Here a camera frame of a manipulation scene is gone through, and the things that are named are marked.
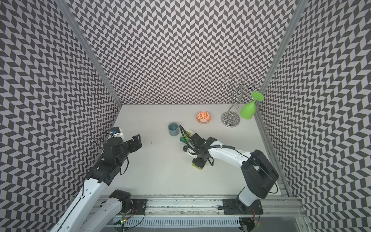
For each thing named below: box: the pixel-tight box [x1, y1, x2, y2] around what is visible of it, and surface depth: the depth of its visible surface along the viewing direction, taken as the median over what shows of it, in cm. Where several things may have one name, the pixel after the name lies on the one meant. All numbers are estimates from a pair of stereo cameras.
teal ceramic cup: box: [168, 122, 180, 137], surface depth 101 cm
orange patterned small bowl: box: [196, 111, 212, 124], surface depth 110 cm
